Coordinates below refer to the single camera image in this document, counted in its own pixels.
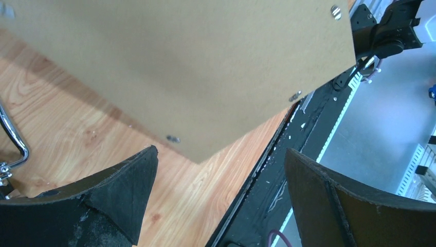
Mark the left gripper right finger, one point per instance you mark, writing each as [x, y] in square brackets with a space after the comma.
[332, 209]

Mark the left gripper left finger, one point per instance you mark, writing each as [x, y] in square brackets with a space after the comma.
[103, 209]

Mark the brown backing board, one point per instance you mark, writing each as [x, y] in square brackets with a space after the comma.
[197, 74]

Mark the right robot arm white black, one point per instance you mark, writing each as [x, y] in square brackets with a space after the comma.
[397, 31]

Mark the black foam-lined case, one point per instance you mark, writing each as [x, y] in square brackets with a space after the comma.
[14, 153]

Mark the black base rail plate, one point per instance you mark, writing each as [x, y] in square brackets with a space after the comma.
[263, 203]

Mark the aluminium frame rail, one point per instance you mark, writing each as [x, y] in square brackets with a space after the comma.
[418, 181]

